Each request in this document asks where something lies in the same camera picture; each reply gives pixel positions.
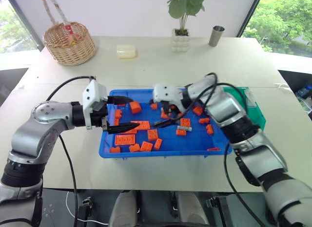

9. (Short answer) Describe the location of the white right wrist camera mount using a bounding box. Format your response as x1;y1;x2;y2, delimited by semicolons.
152;84;184;111

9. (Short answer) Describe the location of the black metal bracket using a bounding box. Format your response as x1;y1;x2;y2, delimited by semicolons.
205;196;220;208
78;196;93;221

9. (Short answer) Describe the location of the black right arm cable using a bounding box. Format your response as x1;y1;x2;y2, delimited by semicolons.
181;72;267;227

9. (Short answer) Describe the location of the white floor cable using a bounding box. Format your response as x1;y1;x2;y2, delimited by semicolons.
65;191;110;225

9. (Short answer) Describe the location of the orange four-stud brick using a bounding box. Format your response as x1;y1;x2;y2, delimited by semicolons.
139;141;154;152
179;117;192;128
147;129;159;141

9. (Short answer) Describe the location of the metal cup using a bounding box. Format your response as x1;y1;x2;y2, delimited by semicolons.
208;25;226;47

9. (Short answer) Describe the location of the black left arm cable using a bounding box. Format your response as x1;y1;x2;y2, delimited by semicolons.
45;76;97;227

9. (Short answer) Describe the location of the woven wicker basket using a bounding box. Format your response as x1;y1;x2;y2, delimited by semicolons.
40;0;97;67

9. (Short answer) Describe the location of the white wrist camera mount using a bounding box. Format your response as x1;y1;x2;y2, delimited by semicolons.
82;79;108;130
152;84;184;111

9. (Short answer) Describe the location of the white bubble plant pot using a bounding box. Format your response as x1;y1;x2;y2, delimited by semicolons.
171;28;191;53

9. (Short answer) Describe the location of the red white item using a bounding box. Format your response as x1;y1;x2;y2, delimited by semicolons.
63;22;81;46

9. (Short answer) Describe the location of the green leafy plant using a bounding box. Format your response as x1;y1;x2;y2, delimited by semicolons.
167;0;206;37

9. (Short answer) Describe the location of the blue plastic bin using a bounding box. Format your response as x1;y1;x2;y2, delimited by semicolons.
98;88;234;160

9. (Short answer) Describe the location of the black window frame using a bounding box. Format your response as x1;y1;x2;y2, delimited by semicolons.
4;0;45;52
237;0;265;38

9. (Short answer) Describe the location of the orange cube brick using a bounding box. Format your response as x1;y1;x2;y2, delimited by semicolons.
129;101;142;114

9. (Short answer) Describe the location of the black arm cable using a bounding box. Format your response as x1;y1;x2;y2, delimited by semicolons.
45;76;97;227
181;72;267;227

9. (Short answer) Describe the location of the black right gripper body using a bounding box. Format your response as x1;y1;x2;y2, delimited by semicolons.
161;101;184;119

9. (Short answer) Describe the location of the green plastic bin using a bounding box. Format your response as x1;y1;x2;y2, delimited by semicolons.
223;86;267;135

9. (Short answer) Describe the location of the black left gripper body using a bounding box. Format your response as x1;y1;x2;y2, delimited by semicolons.
91;102;109;131

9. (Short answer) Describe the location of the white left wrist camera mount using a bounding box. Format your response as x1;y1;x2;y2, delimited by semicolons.
82;79;108;130

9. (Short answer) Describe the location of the grey rounded shape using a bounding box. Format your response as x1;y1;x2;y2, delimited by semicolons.
175;191;211;227
108;190;142;227

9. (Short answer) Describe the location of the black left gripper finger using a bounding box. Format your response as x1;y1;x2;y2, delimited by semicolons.
106;123;141;135
107;95;135;106

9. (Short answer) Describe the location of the cream translucent container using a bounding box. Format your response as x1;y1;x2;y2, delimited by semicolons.
116;44;138;60

